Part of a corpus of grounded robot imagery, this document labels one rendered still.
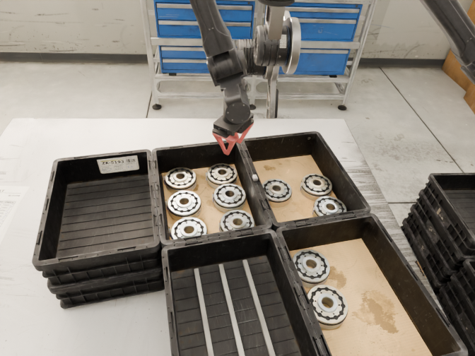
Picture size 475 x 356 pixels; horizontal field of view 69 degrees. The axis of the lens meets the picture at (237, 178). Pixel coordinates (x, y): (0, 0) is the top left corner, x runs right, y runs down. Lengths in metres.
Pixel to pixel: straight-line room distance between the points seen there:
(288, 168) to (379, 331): 0.61
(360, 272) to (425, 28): 3.56
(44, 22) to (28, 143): 2.42
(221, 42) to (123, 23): 3.06
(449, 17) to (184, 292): 0.87
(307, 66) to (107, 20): 1.97
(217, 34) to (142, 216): 0.60
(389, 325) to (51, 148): 1.41
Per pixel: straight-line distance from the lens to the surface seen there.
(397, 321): 1.02
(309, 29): 2.95
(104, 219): 1.14
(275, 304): 0.94
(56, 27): 4.02
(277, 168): 1.27
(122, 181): 1.24
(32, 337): 1.15
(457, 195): 2.01
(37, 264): 0.97
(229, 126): 0.89
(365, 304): 1.00
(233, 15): 2.82
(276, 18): 1.31
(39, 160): 1.64
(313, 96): 3.19
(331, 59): 3.09
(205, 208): 1.12
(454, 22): 0.91
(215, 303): 0.93
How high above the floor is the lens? 1.66
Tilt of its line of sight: 43 degrees down
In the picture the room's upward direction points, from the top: 4 degrees clockwise
